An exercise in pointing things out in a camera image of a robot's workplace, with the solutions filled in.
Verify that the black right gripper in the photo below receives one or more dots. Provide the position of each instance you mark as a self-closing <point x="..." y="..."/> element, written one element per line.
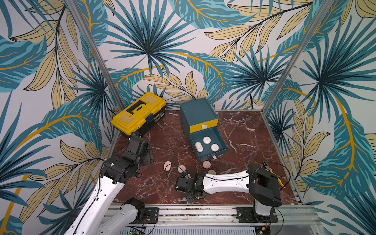
<point x="178" y="183"/>

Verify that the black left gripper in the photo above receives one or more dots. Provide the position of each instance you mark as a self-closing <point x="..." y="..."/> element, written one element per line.
<point x="149" y="157"/>

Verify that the white oval earphone case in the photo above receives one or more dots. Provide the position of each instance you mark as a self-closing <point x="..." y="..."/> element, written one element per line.
<point x="199" y="147"/>

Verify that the white round earphone case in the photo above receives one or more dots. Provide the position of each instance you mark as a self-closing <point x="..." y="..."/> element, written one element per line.
<point x="206" y="140"/>
<point x="215" y="147"/>

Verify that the teal drawer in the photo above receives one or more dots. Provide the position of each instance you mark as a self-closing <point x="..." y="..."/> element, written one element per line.
<point x="216" y="138"/>

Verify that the teal drawer cabinet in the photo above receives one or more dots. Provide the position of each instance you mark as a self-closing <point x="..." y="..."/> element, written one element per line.
<point x="194" y="112"/>

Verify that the yellow top drawer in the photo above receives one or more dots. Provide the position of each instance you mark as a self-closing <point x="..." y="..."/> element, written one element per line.
<point x="203" y="125"/>

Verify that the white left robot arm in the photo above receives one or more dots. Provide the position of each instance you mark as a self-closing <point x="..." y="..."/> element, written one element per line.
<point x="115" y="173"/>

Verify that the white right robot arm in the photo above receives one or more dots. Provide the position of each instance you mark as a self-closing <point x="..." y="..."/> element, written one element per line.
<point x="258" y="181"/>

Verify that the pink round earphone case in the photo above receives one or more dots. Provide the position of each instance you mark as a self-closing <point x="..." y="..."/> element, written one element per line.
<point x="181" y="169"/>
<point x="212" y="172"/>
<point x="206" y="164"/>

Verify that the pink oval earphone case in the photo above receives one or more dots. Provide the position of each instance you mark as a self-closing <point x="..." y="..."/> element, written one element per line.
<point x="167" y="166"/>

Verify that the yellow and black toolbox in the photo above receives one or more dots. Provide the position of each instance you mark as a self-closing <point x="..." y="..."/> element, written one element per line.
<point x="138" y="118"/>

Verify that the aluminium front rail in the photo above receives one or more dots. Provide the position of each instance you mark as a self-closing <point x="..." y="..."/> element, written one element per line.
<point x="221" y="220"/>

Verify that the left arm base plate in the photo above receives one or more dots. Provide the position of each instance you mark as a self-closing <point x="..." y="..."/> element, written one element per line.
<point x="147" y="216"/>

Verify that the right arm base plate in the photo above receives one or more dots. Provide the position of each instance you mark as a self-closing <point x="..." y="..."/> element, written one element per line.
<point x="249" y="215"/>

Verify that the yellow handled pliers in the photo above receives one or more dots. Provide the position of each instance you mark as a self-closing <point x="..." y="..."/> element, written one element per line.
<point x="268" y="168"/>

